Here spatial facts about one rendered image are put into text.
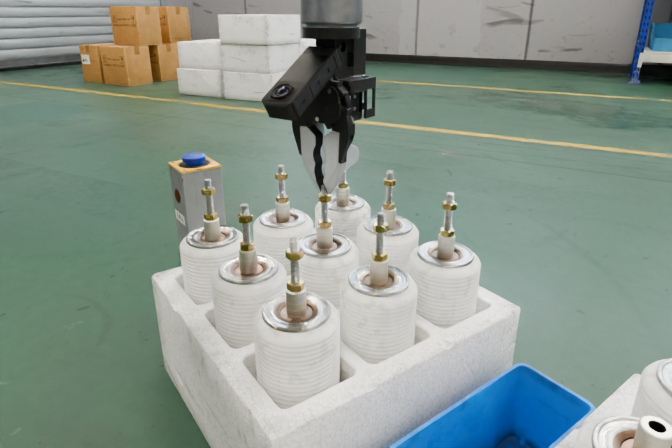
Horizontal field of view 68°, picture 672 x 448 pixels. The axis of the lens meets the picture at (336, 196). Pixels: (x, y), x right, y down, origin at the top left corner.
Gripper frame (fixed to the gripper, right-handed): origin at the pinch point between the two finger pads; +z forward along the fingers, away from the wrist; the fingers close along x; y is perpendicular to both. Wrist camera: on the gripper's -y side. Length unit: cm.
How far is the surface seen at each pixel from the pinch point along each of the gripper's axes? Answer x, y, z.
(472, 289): -19.4, 7.3, 12.5
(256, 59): 201, 183, 8
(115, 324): 43, -11, 34
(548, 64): 102, 495, 30
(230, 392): -3.7, -21.1, 17.6
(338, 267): -4.1, -1.8, 10.3
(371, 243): -3.6, 7.1, 10.4
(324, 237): -0.6, -0.3, 7.5
